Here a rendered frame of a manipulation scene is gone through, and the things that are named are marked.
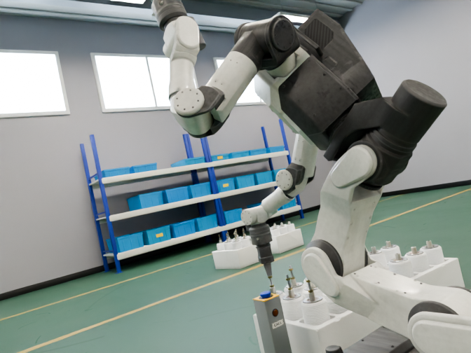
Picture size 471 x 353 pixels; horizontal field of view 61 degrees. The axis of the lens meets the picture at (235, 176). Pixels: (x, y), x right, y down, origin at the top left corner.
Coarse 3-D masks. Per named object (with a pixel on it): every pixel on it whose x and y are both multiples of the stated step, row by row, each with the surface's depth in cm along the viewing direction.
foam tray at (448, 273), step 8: (440, 264) 183; (448, 264) 183; (456, 264) 186; (416, 272) 178; (424, 272) 175; (432, 272) 176; (440, 272) 179; (448, 272) 182; (456, 272) 185; (424, 280) 173; (432, 280) 176; (440, 280) 178; (448, 280) 181; (456, 280) 184
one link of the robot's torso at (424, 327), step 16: (416, 320) 92; (432, 320) 89; (448, 320) 86; (464, 320) 83; (416, 336) 92; (432, 336) 89; (448, 336) 86; (464, 336) 83; (432, 352) 89; (448, 352) 86; (464, 352) 83
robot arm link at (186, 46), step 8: (184, 16) 108; (176, 24) 106; (184, 24) 107; (192, 24) 108; (176, 32) 105; (184, 32) 106; (192, 32) 107; (176, 40) 104; (184, 40) 105; (192, 40) 106; (176, 48) 104; (184, 48) 104; (192, 48) 105; (176, 56) 105; (184, 56) 105; (192, 56) 106
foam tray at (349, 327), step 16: (256, 320) 167; (288, 320) 152; (336, 320) 143; (352, 320) 146; (368, 320) 150; (304, 336) 142; (320, 336) 137; (336, 336) 140; (352, 336) 144; (304, 352) 144; (320, 352) 136
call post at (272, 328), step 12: (276, 300) 139; (264, 312) 138; (264, 324) 139; (276, 324) 138; (264, 336) 140; (276, 336) 137; (288, 336) 140; (264, 348) 141; (276, 348) 136; (288, 348) 139
